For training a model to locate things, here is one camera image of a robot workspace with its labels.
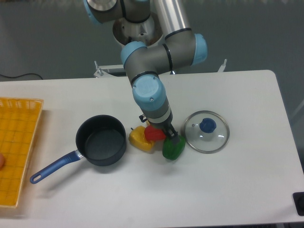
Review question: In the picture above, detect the yellow woven basket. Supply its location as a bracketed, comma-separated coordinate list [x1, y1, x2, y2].
[0, 97, 44, 208]

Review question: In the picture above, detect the dark saucepan blue handle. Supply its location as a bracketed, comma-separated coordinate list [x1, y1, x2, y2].
[29, 115, 126, 184]

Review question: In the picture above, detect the black cable on floor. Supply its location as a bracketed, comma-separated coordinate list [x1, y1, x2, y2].
[0, 73, 43, 80]

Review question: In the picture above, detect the white base frame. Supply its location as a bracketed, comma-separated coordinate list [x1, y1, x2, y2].
[93, 59, 227, 78]

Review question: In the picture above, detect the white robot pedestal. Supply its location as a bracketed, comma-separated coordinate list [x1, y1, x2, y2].
[113, 12, 163, 47]

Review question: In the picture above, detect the green bell pepper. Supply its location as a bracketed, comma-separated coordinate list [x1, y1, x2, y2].
[162, 135, 186, 161]

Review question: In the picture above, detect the red bell pepper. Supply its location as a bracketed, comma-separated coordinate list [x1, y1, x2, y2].
[144, 125, 166, 141]

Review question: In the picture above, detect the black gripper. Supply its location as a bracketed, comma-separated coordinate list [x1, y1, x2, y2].
[139, 114, 180, 144]

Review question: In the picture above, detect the yellow bell pepper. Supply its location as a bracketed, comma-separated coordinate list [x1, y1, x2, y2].
[129, 126, 155, 152]

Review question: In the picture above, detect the black device at table edge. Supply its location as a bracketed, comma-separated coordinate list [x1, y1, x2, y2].
[293, 192, 304, 216]

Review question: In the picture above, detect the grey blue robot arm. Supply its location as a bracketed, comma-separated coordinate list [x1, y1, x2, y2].
[84, 0, 208, 144]

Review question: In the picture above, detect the glass lid blue knob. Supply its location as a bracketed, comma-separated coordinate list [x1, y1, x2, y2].
[182, 110, 230, 154]

